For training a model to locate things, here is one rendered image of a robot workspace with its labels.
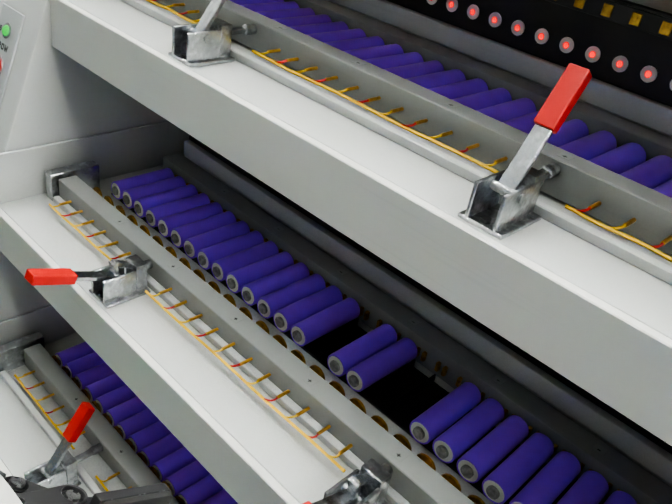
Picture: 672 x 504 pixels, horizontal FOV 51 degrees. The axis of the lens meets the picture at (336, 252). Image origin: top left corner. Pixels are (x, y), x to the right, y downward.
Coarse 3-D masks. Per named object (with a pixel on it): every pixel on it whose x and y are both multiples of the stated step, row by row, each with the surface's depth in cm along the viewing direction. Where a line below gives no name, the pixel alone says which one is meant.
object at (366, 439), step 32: (64, 192) 66; (96, 192) 65; (96, 224) 63; (128, 224) 61; (128, 256) 60; (160, 256) 58; (192, 288) 55; (192, 320) 54; (224, 320) 52; (256, 352) 50; (288, 352) 50; (288, 384) 49; (320, 384) 48; (288, 416) 47; (320, 416) 47; (352, 416) 46; (320, 448) 45; (352, 448) 46; (384, 448) 44; (416, 480) 42
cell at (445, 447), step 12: (480, 408) 49; (492, 408) 49; (468, 420) 48; (480, 420) 48; (492, 420) 49; (444, 432) 47; (456, 432) 47; (468, 432) 47; (480, 432) 48; (432, 444) 47; (444, 444) 46; (456, 444) 46; (468, 444) 47; (444, 456) 46; (456, 456) 46
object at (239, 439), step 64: (128, 128) 72; (0, 192) 65; (256, 192) 67; (64, 256) 60; (128, 320) 54; (256, 320) 57; (448, 320) 55; (128, 384) 54; (192, 384) 50; (256, 384) 50; (448, 384) 54; (192, 448) 50; (256, 448) 46; (640, 448) 46
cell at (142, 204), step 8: (160, 192) 68; (168, 192) 68; (176, 192) 68; (184, 192) 69; (192, 192) 69; (136, 200) 66; (144, 200) 66; (152, 200) 66; (160, 200) 67; (168, 200) 67; (136, 208) 66; (144, 208) 66; (144, 216) 66
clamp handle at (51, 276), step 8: (112, 264) 55; (32, 272) 50; (40, 272) 50; (48, 272) 51; (56, 272) 51; (64, 272) 52; (72, 272) 52; (80, 272) 53; (88, 272) 54; (96, 272) 54; (104, 272) 55; (112, 272) 55; (32, 280) 50; (40, 280) 50; (48, 280) 51; (56, 280) 51; (64, 280) 52; (72, 280) 52; (80, 280) 53; (88, 280) 53; (96, 280) 54; (104, 280) 55
